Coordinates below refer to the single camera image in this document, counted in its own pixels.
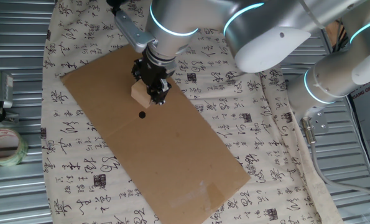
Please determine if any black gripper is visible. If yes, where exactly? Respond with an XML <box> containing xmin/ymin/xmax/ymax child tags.
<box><xmin>131</xmin><ymin>52</ymin><xmax>177</xmax><ymax>106</ymax></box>

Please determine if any light wooden block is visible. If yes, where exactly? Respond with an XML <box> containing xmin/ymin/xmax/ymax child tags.
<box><xmin>130</xmin><ymin>80</ymin><xmax>153</xmax><ymax>109</ymax></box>

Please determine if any brown cardboard sheet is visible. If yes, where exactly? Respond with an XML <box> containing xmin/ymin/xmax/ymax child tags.
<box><xmin>60</xmin><ymin>43</ymin><xmax>251</xmax><ymax>224</ymax></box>

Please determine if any white calligraphy print cloth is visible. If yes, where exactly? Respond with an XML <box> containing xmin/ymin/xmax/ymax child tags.
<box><xmin>40</xmin><ymin>0</ymin><xmax>344</xmax><ymax>224</ymax></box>

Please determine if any clear packing tape roll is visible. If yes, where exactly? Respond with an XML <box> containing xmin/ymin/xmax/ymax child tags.
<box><xmin>0</xmin><ymin>127</ymin><xmax>29</xmax><ymax>167</ymax></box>

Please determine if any white zip tie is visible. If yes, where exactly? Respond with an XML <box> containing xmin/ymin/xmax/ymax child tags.
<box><xmin>298</xmin><ymin>0</ymin><xmax>325</xmax><ymax>30</ymax></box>

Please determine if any brown wooden board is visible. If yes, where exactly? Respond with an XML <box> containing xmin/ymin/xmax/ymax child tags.
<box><xmin>324</xmin><ymin>20</ymin><xmax>347</xmax><ymax>47</ymax></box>

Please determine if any grey printed poster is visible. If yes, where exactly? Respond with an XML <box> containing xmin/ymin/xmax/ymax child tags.
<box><xmin>348</xmin><ymin>79</ymin><xmax>370</xmax><ymax>190</ymax></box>

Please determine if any silver finned camera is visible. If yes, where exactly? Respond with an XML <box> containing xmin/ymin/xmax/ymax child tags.
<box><xmin>0</xmin><ymin>72</ymin><xmax>14</xmax><ymax>109</ymax></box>

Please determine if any grey base cable with connector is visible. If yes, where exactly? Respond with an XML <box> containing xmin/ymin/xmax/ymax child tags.
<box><xmin>299</xmin><ymin>117</ymin><xmax>370</xmax><ymax>203</ymax></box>

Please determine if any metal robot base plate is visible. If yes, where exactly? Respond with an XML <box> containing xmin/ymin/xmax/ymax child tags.
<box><xmin>301</xmin><ymin>110</ymin><xmax>330</xmax><ymax>135</ymax></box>

